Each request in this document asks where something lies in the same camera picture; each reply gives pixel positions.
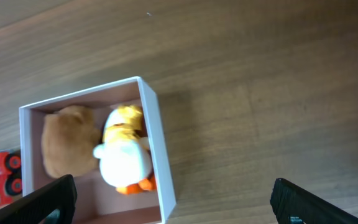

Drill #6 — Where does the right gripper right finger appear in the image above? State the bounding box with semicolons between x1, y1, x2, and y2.
270;178;358;224

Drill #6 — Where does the pink white cardboard box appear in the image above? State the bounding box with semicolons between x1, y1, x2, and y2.
19;77;176;223

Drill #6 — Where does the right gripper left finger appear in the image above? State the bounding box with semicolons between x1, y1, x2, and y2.
0;175;77;224

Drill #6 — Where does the white yellow plush duck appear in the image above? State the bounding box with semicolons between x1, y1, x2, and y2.
93;105;157;195

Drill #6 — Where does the red toy fire truck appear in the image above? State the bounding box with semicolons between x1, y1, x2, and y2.
0;150;23;207

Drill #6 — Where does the brown plush bear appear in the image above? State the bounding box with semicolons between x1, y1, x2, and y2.
41;105;101;179

